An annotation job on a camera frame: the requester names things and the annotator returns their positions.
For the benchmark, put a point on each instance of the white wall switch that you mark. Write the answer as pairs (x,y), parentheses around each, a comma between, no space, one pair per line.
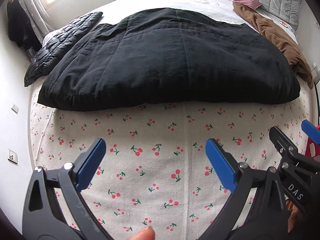
(15,107)

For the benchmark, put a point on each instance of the bed with pale sheet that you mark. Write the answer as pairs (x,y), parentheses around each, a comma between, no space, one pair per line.
(200,2)

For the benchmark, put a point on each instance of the brown garment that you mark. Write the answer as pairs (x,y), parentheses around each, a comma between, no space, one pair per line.
(272,32)

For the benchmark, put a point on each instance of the black quilted down jacket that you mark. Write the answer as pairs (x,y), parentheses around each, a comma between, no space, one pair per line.
(57,45)

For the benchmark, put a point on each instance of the cherry print bed sheet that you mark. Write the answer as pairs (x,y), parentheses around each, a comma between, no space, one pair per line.
(162,140)

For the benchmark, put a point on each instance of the red plastic stool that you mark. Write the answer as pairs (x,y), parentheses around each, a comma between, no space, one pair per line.
(313,150)

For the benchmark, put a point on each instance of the black padded jacket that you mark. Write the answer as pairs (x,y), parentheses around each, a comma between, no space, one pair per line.
(162,62)

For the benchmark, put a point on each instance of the dark hanging clothes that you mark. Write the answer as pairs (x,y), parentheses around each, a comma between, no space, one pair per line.
(17,22)

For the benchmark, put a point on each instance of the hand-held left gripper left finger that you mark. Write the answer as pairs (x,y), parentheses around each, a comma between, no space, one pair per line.
(91,160)

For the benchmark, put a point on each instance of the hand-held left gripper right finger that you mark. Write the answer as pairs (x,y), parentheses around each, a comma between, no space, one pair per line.
(221,162)

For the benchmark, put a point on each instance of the person's left hand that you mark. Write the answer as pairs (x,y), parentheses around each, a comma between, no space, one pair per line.
(143,235)

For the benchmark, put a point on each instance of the person's right hand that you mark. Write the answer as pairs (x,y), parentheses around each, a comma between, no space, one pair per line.
(291,220)

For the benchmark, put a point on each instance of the wall plate with picture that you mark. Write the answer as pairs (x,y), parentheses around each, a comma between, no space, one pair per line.
(12,156)

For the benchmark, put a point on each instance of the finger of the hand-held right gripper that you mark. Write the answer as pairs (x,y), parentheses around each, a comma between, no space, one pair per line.
(311,130)
(277,135)

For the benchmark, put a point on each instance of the grey lace curtain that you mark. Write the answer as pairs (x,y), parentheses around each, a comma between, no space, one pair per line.
(32,2)

